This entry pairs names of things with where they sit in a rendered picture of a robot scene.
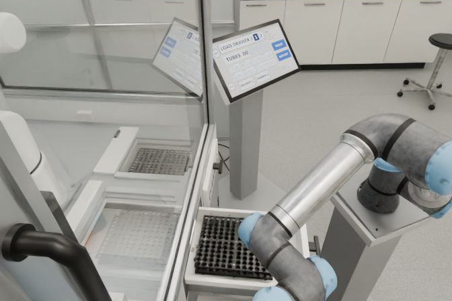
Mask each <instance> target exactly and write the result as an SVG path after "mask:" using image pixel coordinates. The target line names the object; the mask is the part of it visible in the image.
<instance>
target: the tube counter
mask: <svg viewBox="0 0 452 301"><path fill-rule="evenodd" d="M268 49H270V47H269V45H268V42H267V41H265V42H262V43H259V44H256V45H254V46H250V47H248V48H245V49H243V50H241V53H242V54H243V57H244V58H247V57H249V56H252V55H255V54H257V53H259V52H263V51H265V50H268Z"/></svg>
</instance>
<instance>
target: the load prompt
mask: <svg viewBox="0 0 452 301"><path fill-rule="evenodd" d="M265 39H266V38H265V35H264V33H263V31H262V30H260V31H257V32H254V33H251V34H247V35H245V36H241V37H238V38H235V39H232V40H229V41H226V42H222V43H220V44H217V46H218V48H219V50H220V52H221V54H225V53H227V52H231V51H233V50H237V49H238V48H242V47H244V46H248V45H250V44H253V43H256V42H259V41H262V40H265Z"/></svg>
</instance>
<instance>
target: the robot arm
mask: <svg viewBox="0 0 452 301"><path fill-rule="evenodd" d="M373 161H374V163H373V166H372V168H371V171H370V173H369V176H368V178H366V179H365V180H364V181H363V182H362V183H361V184H360V185H359V188H358V189H357V197H358V199H359V201H360V203H361V204H362V205H363V206H364V207H366V208H367V209H369V210H370V211H372V212H376V213H379V214H389V213H392V212H394V211H395V210H396V209H397V208H398V206H399V204H400V196H402V197H403V198H405V199H406V200H408V201H409V202H411V203H412V204H414V205H415V206H417V207H418V208H420V209H421V210H423V211H424V212H426V213H427V214H428V215H429V216H432V217H433V218H436V219H440V218H442V217H443V216H444V215H445V214H446V213H447V212H448V211H449V210H450V209H451V208H452V138H450V137H448V136H446V135H444V134H442V133H440V132H438V131H436V130H434V129H432V128H430V127H428V126H426V125H424V124H422V123H420V122H418V121H416V120H414V119H412V118H411V117H409V116H406V115H403V114H395V113H390V114H378V115H375V116H371V117H369V118H365V119H364V120H361V121H360V122H357V123H356V124H354V125H352V126H351V127H350V128H348V129H347V130H346V131H345V132H344V133H343V134H342V135H341V136H340V143H339V144H337V145H336V146H335V147H334V148H333V149H332V150H331V151H330V152H329V153H328V154H327V155H326V156H325V157H324V158H323V159H322V160H321V161H320V162H319V163H318V164H317V165H316V166H315V167H314V168H313V169H312V170H311V171H310V172H309V173H308V174H307V175H306V176H305V177H304V178H303V179H302V180H301V181H300V182H299V183H298V184H297V185H296V186H295V187H294V188H293V189H292V190H291V191H289V192H288V193H287V194H286V195H285V196H284V197H283V198H282V199H281V200H280V201H279V202H278V203H277V204H276V205H275V206H274V207H273V208H272V209H271V210H270V211H269V212H268V213H266V214H265V215H263V214H261V213H259V212H254V213H251V215H250V216H247V217H246V218H245V219H244V220H243V221H242V223H241V224H240V225H239V229H238V235H239V238H240V239H241V240H242V242H243V243H244V244H245V246H246V247H247V248H248V250H249V251H251V252H252V253H253V254H254V256H255V257H256V258H257V259H258V260H259V262H260V263H261V264H262V265H263V266H264V267H265V268H266V269H267V270H268V272H269V273H270V274H271V275H272V277H273V278H274V279H275V280H276V281H277V282H278V283H277V285H275V286H270V287H265V288H262V289H261V290H259V291H258V292H257V293H256V294H255V296H254V298H253V300H252V301H326V299H327V297H328V296H329V295H330V294H331V293H332V292H333V291H334V290H335V288H336V286H337V277H336V274H335V272H334V270H333V268H332V267H331V265H330V264H329V263H328V262H327V261H326V260H325V259H323V258H320V257H319V256H317V255H312V256H310V257H307V258H304V256H302V254H300V252H298V250H296V248H294V246H293V245H292V244H291V243H290V242H289V240H290V239H291V238H292V237H293V236H294V235H295V234H296V232H297V231H298V230H299V229H300V228H301V227H302V226H303V225H304V224H305V223H306V222H307V221H308V220H309V219H310V218H311V217H312V216H313V215H314V214H315V213H316V212H317V211H318V210H319V209H320V208H321V207H322V206H323V205H324V204H325V203H326V202H327V201H328V200H329V199H330V198H331V197H332V196H333V195H334V194H335V193H336V192H337V191H338V190H339V189H340V188H341V187H342V186H343V185H344V184H345V183H346V182H347V181H348V180H349V179H350V178H351V177H352V176H353V175H354V174H355V173H356V172H357V171H358V170H359V169H360V168H361V167H362V166H363V165H364V164H371V163H372V162H373Z"/></svg>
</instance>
